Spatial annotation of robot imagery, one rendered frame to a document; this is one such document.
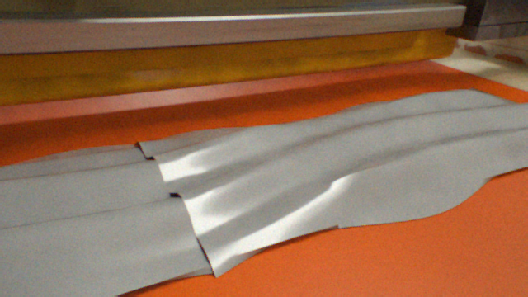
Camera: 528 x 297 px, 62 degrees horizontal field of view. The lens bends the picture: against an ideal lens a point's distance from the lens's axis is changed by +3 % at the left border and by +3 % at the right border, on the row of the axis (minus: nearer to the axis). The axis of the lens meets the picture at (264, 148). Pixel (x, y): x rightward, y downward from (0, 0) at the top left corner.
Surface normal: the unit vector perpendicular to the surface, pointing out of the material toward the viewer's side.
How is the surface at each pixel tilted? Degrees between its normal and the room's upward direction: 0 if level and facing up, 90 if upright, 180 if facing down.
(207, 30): 90
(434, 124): 33
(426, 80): 0
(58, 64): 90
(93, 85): 90
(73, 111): 0
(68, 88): 90
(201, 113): 0
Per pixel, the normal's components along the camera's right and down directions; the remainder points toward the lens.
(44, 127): 0.06, -0.89
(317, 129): 0.29, -0.72
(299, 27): 0.49, 0.41
